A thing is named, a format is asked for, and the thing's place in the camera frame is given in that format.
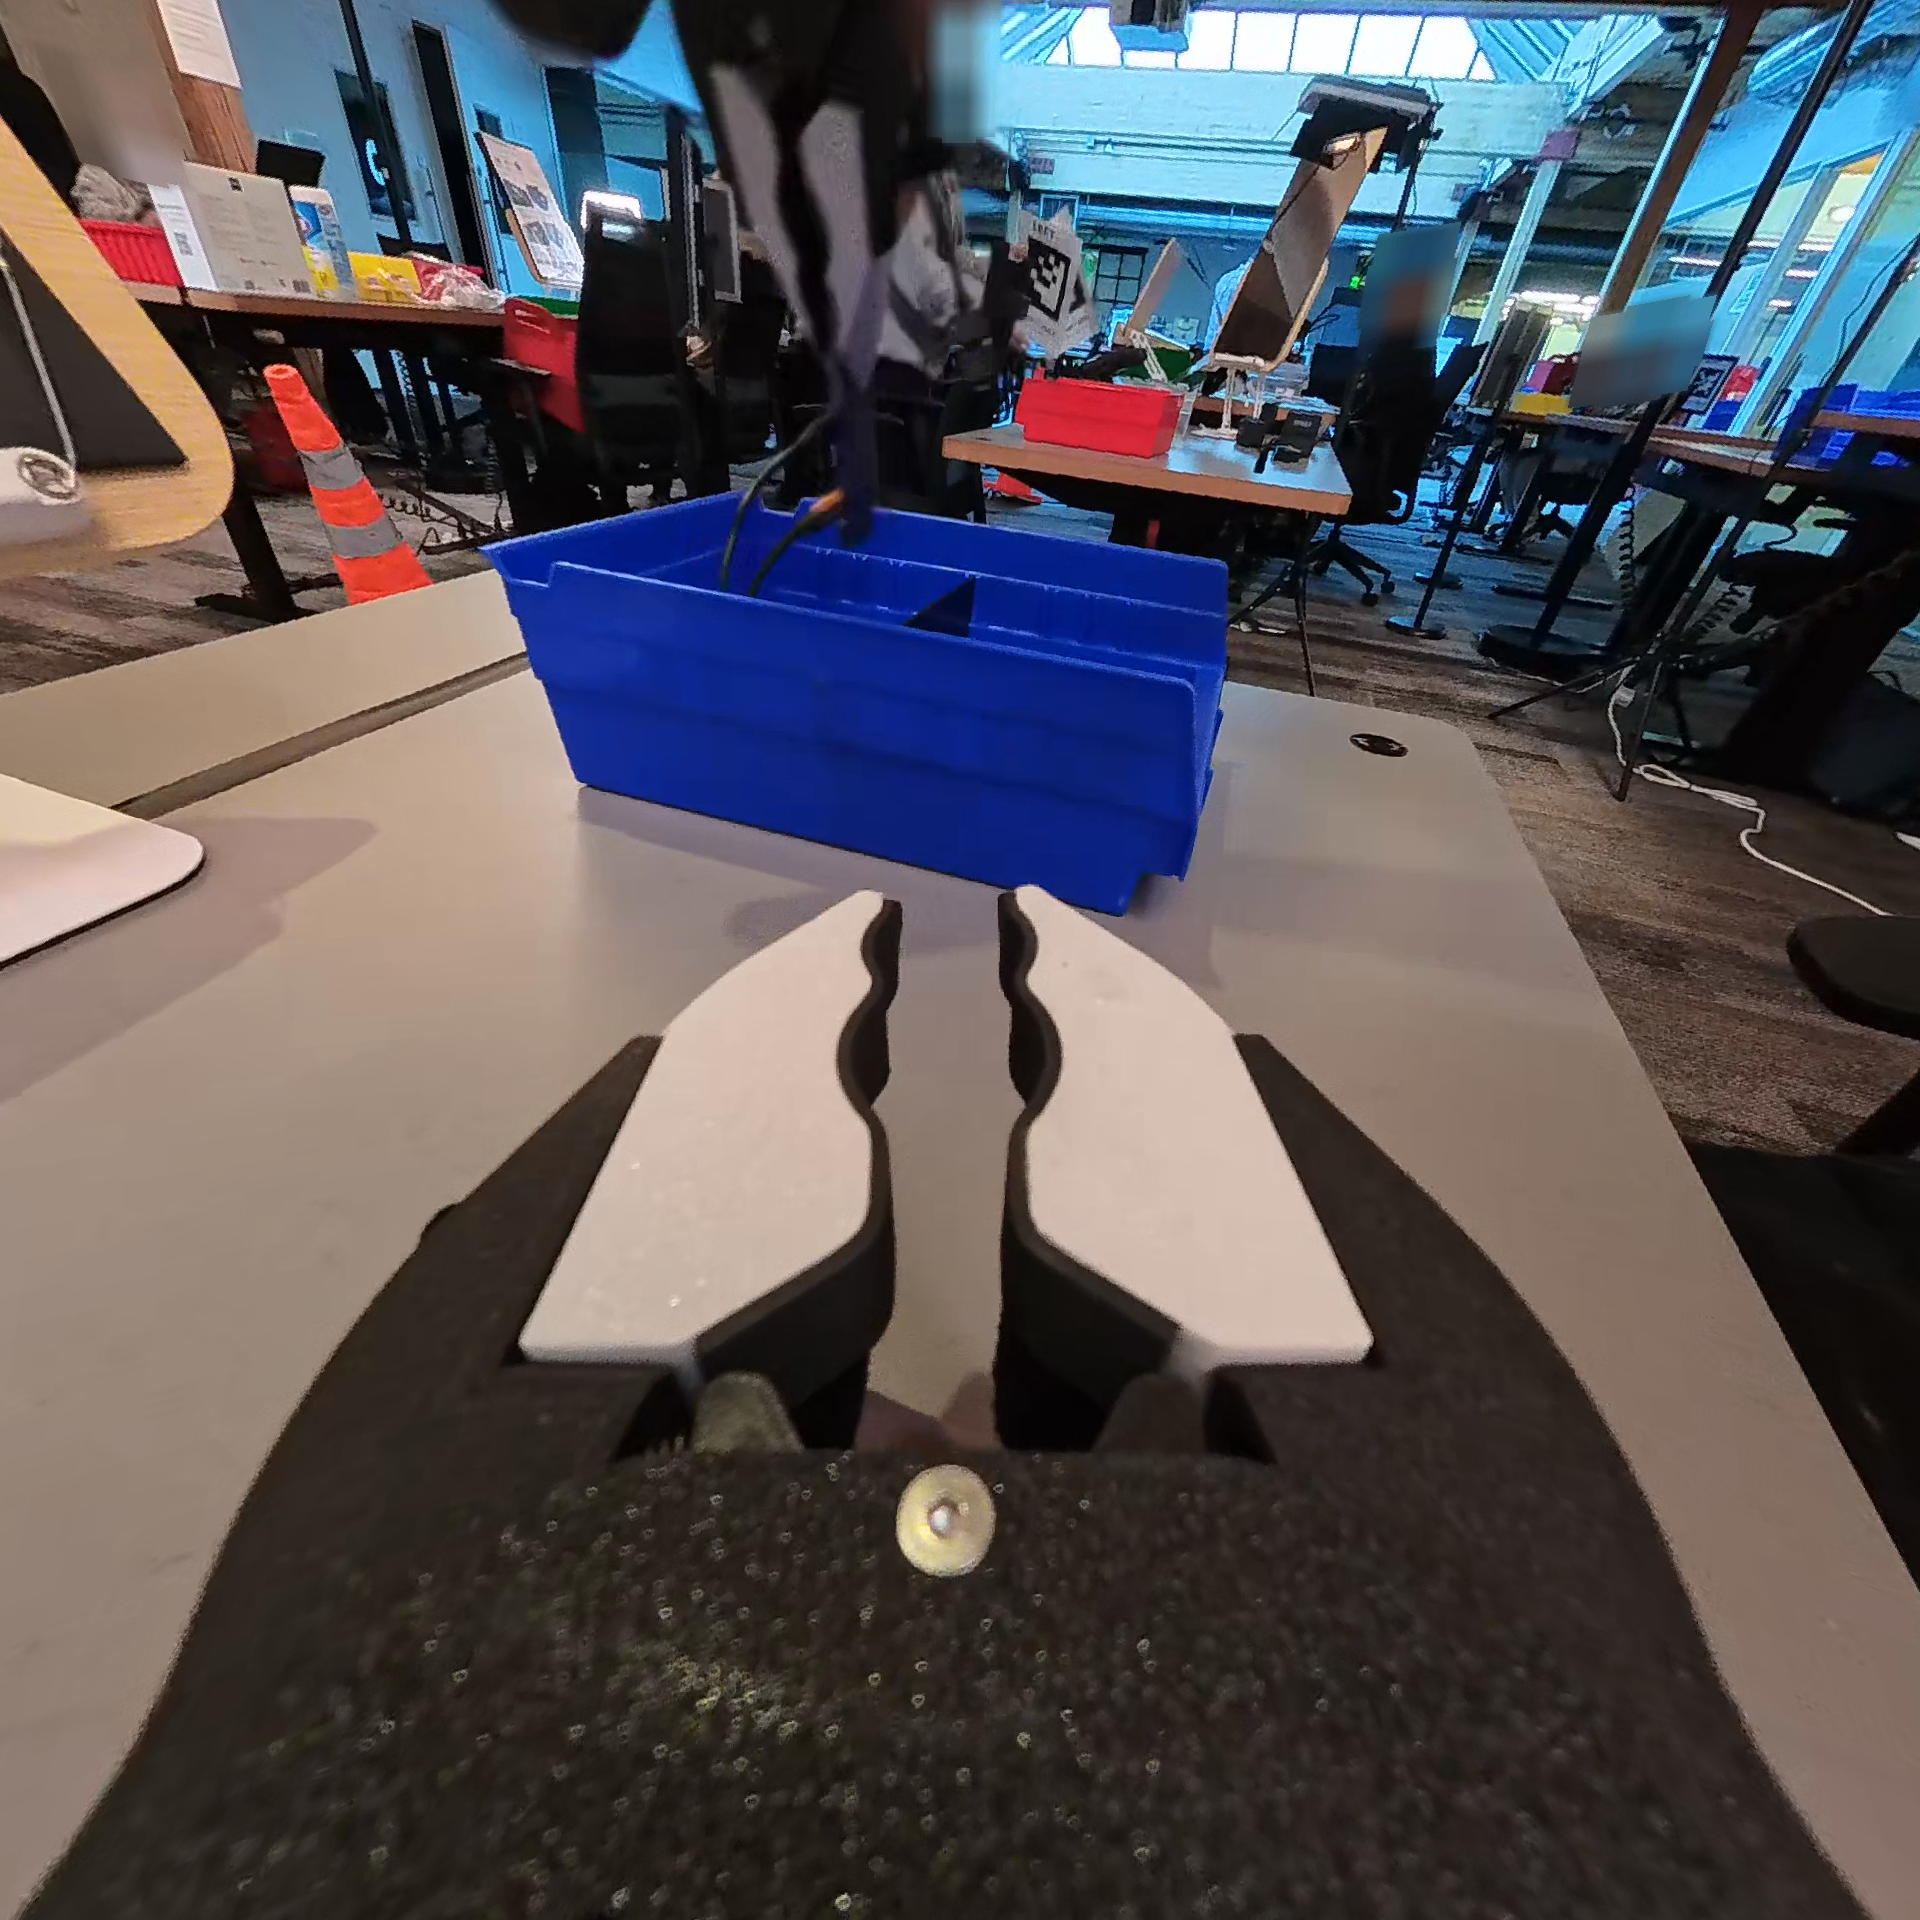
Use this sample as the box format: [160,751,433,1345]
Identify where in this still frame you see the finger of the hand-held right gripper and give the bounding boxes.
[702,63,845,366]
[800,109,889,394]

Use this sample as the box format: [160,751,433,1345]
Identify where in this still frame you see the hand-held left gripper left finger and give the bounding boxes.
[516,887,905,1452]

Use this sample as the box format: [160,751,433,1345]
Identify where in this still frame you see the white cardboard box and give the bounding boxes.
[147,161,319,297]

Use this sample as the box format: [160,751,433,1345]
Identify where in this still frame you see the tilted tablet on stand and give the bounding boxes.
[1207,76,1443,407]

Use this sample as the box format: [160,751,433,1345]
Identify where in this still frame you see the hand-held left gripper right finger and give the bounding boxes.
[992,881,1375,1452]

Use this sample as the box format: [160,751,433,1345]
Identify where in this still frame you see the orange traffic cone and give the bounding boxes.
[263,364,436,606]

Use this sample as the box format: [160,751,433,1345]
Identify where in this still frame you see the black cable orange plugs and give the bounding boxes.
[718,407,848,601]

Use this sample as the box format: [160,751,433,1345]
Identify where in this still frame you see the blue storage bin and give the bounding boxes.
[481,490,1235,917]

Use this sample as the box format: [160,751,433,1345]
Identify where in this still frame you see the red storage bin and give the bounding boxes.
[1015,374,1185,458]

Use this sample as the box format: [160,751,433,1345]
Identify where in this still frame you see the white tablet stand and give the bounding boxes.
[0,441,208,968]

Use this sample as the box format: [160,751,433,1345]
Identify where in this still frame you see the black white tag sign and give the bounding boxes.
[1020,210,1104,361]

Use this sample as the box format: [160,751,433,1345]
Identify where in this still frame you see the grey desk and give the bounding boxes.
[0,569,1920,1920]

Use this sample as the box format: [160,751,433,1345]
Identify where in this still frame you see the wooden table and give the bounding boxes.
[942,422,1356,549]

